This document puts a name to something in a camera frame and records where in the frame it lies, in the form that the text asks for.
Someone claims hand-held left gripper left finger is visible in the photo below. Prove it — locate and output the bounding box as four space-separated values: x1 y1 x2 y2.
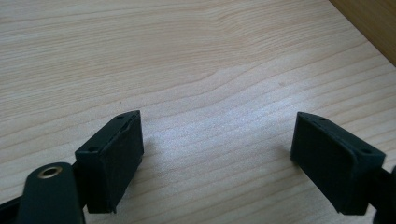
74 109 145 215

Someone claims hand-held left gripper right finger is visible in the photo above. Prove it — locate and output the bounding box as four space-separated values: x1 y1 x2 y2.
290 111 387 217

